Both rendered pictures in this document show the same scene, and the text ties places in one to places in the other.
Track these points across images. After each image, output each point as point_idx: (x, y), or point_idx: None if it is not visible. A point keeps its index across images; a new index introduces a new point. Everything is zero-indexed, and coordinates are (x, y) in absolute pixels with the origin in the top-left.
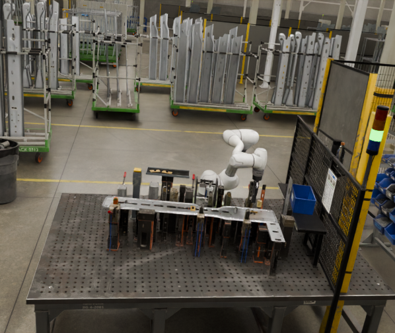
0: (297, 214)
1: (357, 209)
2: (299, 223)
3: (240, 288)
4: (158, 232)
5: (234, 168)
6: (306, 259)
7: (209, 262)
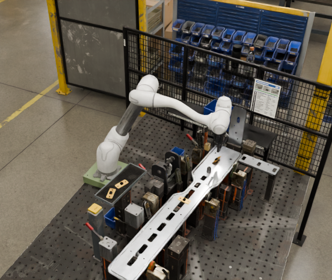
0: None
1: None
2: (256, 141)
3: (280, 232)
4: None
5: (132, 124)
6: None
7: (229, 233)
